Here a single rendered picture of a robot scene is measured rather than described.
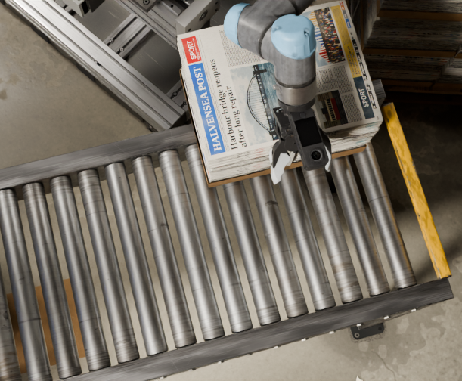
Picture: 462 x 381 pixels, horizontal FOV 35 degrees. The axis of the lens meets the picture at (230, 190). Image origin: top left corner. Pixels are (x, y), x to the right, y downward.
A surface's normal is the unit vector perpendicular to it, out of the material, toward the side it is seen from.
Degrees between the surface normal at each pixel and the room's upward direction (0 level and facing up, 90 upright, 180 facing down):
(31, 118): 0
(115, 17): 0
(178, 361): 0
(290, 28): 30
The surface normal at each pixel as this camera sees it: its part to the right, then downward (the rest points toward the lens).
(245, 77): 0.12, -0.27
